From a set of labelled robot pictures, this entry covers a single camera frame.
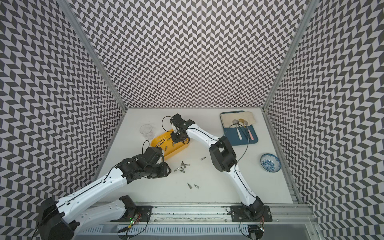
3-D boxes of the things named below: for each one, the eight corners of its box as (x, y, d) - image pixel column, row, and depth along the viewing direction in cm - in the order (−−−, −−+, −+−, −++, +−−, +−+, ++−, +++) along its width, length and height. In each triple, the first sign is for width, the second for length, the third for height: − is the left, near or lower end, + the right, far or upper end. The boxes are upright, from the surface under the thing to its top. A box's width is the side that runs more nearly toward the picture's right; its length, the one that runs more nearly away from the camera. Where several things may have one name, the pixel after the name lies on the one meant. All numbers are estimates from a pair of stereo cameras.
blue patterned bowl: (260, 172, 90) (264, 168, 84) (256, 158, 96) (259, 153, 91) (278, 172, 90) (283, 168, 84) (273, 157, 96) (277, 153, 91)
